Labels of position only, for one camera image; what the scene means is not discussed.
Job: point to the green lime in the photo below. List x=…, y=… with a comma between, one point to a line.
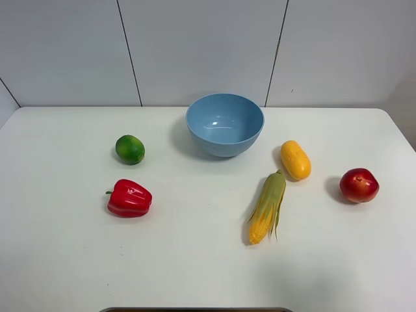
x=130, y=149

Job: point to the yellow mango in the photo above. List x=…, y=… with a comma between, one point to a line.
x=295, y=160

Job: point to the red peach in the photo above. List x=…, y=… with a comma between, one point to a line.
x=358, y=185

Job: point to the blue plastic bowl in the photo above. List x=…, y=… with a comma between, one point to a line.
x=224, y=125

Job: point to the corn cob with husk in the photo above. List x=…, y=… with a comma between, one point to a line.
x=264, y=219

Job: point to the red bell pepper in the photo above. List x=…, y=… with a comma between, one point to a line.
x=129, y=199

